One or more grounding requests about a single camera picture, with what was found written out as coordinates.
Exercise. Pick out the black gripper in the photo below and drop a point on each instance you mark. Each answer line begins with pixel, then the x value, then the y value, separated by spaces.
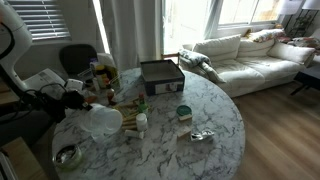
pixel 73 99

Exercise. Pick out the clear plastic cup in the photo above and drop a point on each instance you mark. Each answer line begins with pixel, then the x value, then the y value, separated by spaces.
pixel 103 119

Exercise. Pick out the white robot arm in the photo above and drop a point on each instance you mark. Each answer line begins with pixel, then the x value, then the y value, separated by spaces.
pixel 16 50

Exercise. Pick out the orange snack bag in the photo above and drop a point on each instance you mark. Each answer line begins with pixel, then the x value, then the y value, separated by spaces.
pixel 90 98

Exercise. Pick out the slim white bottle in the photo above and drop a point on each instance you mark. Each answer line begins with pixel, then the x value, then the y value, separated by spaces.
pixel 96 85

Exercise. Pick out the small brown bottle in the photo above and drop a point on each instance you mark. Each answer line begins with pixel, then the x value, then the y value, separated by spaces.
pixel 110 96

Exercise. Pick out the small white box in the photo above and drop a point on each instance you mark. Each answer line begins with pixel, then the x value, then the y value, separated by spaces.
pixel 74 84

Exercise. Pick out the yellow lid jar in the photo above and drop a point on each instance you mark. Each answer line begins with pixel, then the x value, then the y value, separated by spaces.
pixel 100 76

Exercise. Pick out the yellow green bag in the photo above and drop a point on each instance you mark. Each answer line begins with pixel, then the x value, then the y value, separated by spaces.
pixel 112 77

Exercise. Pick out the yellow green card pack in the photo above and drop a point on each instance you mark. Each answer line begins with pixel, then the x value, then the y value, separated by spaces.
pixel 130 110

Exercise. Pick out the small wooden block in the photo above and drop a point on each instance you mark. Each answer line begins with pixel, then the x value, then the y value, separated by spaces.
pixel 184 132
pixel 129 122
pixel 185 117

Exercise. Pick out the black chair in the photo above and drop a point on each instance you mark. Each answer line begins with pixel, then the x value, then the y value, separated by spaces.
pixel 78 58

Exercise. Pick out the white printed paper sheet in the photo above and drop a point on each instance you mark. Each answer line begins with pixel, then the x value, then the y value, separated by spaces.
pixel 46 79

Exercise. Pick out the white plastic bag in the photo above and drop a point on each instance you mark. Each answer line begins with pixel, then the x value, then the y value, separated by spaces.
pixel 106 59

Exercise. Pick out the silver tube white cap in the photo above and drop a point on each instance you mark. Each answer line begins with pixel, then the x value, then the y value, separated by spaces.
pixel 133 134

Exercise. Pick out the green bottle red cap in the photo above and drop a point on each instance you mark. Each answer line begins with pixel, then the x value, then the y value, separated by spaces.
pixel 142 104

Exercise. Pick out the white pill bottle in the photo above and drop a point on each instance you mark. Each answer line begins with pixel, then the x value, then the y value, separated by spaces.
pixel 141 121

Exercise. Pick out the dark grey office chair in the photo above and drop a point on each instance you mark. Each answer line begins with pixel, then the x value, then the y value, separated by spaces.
pixel 20 130

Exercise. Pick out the dark blue cardboard box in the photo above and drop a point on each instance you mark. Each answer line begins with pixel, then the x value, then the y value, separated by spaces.
pixel 162 76

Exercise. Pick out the white curtain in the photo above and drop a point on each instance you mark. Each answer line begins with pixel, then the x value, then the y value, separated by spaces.
pixel 131 31

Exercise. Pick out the green round lid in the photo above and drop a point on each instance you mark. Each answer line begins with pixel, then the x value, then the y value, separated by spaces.
pixel 184 110

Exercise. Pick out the white window blinds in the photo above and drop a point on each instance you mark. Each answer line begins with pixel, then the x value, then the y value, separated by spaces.
pixel 43 18

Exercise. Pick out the crumpled silver foil wrapper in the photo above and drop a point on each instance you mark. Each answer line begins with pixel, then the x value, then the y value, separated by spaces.
pixel 201 135

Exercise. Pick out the grey patterned blanket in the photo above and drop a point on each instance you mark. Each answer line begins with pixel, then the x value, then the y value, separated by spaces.
pixel 200 63

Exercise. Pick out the white sofa back cushion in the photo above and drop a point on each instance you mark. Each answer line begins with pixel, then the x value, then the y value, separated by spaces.
pixel 290 53
pixel 255 49
pixel 218 48

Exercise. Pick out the white sofa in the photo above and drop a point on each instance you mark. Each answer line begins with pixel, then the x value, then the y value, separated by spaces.
pixel 266 71

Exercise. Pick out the floral throw pillow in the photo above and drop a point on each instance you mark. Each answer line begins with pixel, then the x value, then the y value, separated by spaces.
pixel 303 42
pixel 266 35

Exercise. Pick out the dark side table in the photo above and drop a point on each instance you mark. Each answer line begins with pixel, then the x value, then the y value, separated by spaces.
pixel 308 78

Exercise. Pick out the white lamp shade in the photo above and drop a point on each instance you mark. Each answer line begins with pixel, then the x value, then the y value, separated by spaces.
pixel 289 6

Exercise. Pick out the black metal shelf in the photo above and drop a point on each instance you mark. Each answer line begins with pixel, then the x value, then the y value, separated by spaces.
pixel 301 23

